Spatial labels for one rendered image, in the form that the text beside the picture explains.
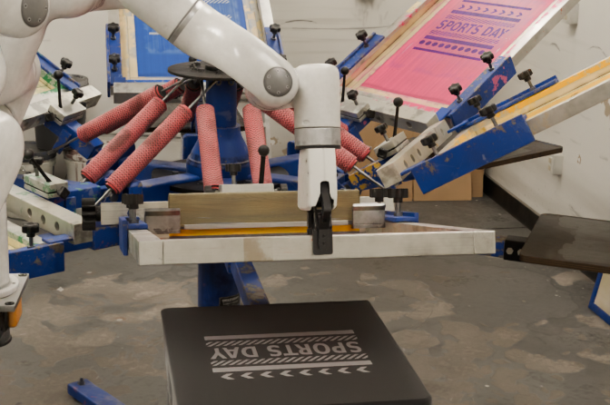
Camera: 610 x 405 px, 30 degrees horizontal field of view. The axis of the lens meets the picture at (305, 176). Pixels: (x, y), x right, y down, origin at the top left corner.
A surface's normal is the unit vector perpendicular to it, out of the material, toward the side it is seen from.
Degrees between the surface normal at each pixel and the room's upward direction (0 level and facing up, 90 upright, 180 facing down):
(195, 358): 0
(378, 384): 0
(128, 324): 0
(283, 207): 75
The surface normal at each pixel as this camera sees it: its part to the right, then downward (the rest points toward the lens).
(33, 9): 0.85, 0.18
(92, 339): 0.03, -0.97
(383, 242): 0.18, -0.01
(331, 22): 0.18, 0.25
